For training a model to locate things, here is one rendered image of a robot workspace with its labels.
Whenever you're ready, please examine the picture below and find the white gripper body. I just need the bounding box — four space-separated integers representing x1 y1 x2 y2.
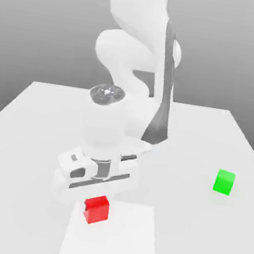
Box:
48 147 142 213

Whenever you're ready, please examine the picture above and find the small red cube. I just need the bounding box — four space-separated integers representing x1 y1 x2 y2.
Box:
81 192 112 227

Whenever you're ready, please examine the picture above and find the small green cube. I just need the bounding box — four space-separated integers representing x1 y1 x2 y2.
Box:
212 168 237 197

